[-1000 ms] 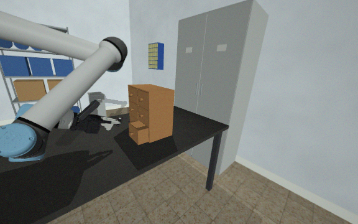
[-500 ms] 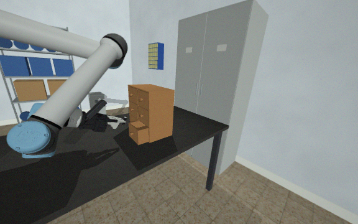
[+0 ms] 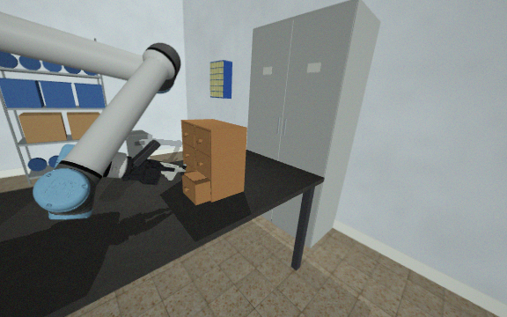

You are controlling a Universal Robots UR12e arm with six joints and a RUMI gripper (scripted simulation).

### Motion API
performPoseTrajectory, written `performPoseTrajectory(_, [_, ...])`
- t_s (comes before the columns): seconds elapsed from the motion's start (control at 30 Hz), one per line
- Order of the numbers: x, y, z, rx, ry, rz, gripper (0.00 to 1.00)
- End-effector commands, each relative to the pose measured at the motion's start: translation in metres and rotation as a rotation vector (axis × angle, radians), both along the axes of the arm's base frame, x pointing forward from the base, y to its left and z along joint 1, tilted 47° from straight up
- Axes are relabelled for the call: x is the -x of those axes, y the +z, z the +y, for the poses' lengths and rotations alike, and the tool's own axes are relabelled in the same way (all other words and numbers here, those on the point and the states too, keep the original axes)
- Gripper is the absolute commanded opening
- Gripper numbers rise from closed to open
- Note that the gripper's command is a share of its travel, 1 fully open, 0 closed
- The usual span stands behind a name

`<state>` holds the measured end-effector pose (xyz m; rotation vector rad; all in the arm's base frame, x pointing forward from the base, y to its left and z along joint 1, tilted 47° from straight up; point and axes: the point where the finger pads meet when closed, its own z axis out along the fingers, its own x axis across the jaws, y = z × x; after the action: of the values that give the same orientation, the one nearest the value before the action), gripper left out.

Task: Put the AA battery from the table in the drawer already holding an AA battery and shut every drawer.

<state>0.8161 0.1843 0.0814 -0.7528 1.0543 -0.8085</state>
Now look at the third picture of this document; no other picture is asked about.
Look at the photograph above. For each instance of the brown wooden drawer front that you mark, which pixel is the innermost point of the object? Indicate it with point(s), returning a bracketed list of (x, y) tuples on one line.
[(203, 163), (189, 135), (189, 168), (189, 154), (197, 187), (202, 139)]

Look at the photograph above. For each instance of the tan wooden chest of drawers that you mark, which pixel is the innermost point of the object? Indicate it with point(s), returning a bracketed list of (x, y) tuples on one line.
[(227, 156)]

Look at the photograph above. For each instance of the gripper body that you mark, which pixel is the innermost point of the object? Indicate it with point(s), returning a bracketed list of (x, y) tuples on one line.
[(145, 173)]

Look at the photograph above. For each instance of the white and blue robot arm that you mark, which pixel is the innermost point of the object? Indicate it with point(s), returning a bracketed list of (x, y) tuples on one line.
[(94, 156)]

